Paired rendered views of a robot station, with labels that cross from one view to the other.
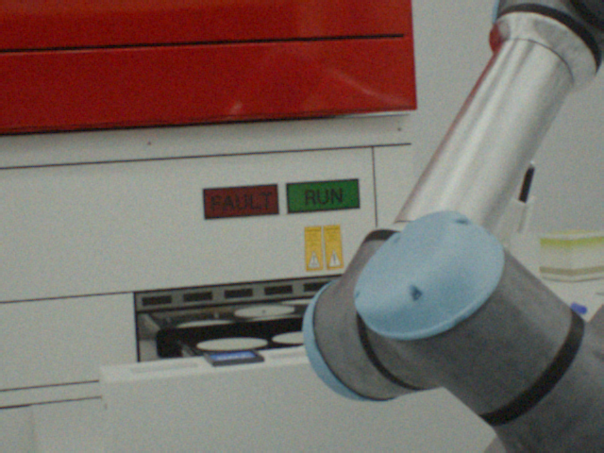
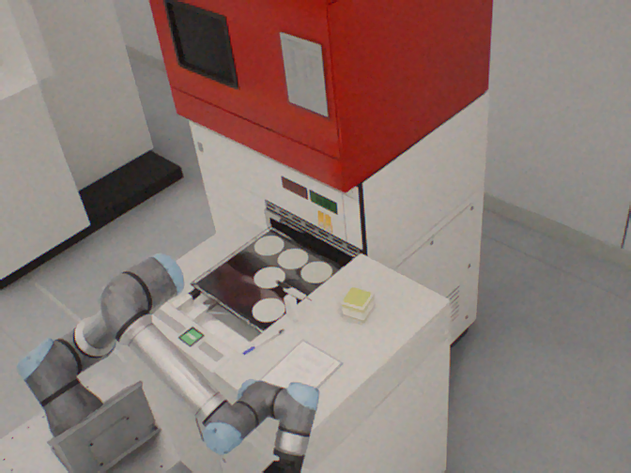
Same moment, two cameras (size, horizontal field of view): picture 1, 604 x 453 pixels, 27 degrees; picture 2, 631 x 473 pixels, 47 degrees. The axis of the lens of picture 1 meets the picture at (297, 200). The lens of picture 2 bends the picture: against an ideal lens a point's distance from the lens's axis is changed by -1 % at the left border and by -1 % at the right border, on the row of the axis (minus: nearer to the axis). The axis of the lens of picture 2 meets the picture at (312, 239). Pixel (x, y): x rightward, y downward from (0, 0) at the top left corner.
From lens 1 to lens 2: 2.38 m
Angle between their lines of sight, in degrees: 67
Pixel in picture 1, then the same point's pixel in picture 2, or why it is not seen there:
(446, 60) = not seen: outside the picture
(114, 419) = not seen: hidden behind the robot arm
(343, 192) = (330, 205)
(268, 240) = (305, 206)
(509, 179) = (105, 333)
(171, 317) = (273, 216)
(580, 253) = (346, 310)
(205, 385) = not seen: hidden behind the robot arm
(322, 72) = (305, 159)
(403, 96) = (338, 185)
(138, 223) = (262, 176)
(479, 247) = (25, 367)
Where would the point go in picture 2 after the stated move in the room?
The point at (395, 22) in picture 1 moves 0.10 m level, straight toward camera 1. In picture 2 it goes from (333, 152) to (301, 163)
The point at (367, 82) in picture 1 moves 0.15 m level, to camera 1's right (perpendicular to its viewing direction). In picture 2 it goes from (323, 172) to (352, 195)
